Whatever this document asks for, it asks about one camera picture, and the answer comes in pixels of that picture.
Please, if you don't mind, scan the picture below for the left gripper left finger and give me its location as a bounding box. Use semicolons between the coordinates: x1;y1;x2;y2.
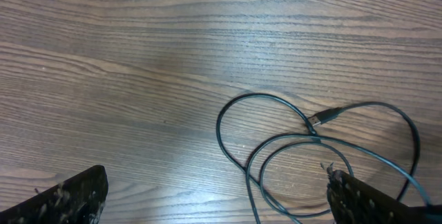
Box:
1;165;108;224

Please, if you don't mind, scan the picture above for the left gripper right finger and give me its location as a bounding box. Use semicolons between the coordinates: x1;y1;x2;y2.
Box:
327;167;441;224

